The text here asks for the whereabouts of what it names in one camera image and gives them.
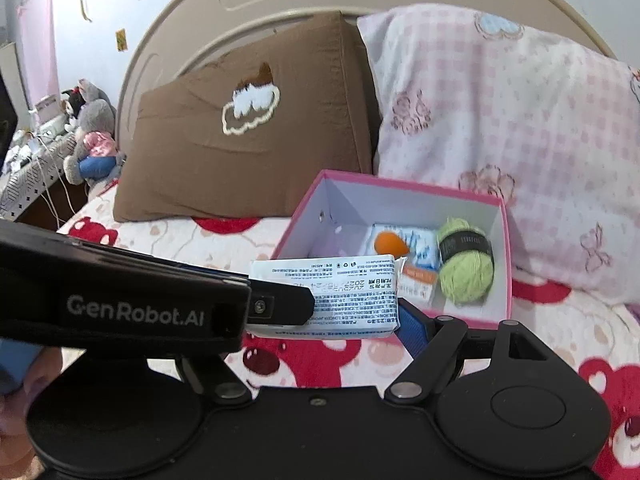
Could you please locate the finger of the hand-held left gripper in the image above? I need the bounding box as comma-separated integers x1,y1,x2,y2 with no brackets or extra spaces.
167,259,252,282
244,282,317,333

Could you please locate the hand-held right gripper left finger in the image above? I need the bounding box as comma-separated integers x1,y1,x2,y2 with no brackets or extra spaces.
177,352,253,406

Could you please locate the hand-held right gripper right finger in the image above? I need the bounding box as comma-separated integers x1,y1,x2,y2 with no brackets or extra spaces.
384,297,551,403

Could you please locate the small white printed packet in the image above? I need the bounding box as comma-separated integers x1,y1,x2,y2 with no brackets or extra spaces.
245,257,403,341

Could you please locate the blue white wet wipes pack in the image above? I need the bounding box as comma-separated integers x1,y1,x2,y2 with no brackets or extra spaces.
370,224,441,271

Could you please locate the orange teardrop sponge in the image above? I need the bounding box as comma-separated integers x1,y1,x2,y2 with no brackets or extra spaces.
374,231,411,257

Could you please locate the pink cardboard box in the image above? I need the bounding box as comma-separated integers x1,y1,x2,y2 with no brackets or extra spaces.
272,170,513,346

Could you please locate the person's left hand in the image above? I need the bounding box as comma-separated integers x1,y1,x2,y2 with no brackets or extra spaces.
0,347,66,461

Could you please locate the green yarn ball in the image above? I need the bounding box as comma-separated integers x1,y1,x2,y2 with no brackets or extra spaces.
436,216,496,306

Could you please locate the brown embroidered pillow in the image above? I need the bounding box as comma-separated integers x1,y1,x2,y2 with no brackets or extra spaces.
112,11,381,223

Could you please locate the bedside table with lace cloth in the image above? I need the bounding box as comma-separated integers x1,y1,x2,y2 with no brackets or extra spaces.
0,130,81,221

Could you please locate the red bear printed blanket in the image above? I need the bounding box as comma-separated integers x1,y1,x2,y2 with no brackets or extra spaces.
55,180,640,480

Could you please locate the grey plush bear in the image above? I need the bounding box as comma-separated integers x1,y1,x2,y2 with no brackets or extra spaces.
62,79,126,186

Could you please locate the small black white doll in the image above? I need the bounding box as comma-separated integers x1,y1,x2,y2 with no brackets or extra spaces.
60,89,83,118

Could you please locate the small white box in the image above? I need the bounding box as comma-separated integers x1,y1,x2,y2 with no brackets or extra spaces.
34,95,60,121

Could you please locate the black monitor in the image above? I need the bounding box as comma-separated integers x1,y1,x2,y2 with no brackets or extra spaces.
0,77,20,161

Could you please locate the pink checked pillow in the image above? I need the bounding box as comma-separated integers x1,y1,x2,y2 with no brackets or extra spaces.
356,4,640,306

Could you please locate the pink curtain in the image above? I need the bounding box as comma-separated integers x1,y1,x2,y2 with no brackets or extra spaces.
15,0,61,106

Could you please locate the white cable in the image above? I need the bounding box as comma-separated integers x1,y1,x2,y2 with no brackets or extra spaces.
37,135,76,218

